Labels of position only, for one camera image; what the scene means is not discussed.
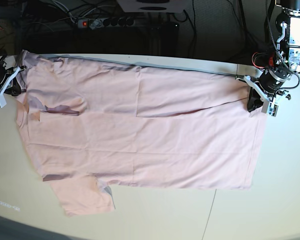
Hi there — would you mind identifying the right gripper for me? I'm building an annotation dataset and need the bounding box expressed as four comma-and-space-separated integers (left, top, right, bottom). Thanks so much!
0, 65, 27, 97

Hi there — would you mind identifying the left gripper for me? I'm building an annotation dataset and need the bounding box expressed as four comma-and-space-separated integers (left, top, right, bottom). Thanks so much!
236, 75, 292, 112

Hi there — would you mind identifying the pink T-shirt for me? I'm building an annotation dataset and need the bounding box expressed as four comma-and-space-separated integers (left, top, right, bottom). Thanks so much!
16, 50, 267, 216

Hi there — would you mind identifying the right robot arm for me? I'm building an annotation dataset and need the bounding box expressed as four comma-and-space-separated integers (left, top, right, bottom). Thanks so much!
0, 49, 26, 97

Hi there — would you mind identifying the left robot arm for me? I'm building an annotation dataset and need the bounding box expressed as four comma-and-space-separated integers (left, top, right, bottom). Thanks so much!
240, 0, 300, 117

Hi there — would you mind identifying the white power strip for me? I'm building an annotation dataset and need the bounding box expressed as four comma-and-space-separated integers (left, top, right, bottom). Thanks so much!
76, 17, 137, 30

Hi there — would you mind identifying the black box under table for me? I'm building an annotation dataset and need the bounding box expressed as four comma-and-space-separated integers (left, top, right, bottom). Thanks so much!
148, 22, 179, 57

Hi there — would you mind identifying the white box under table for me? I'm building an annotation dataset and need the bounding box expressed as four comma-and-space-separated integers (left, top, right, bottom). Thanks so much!
117, 0, 191, 13

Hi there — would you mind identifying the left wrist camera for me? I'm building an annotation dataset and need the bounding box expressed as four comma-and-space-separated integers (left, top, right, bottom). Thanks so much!
261, 101, 279, 117

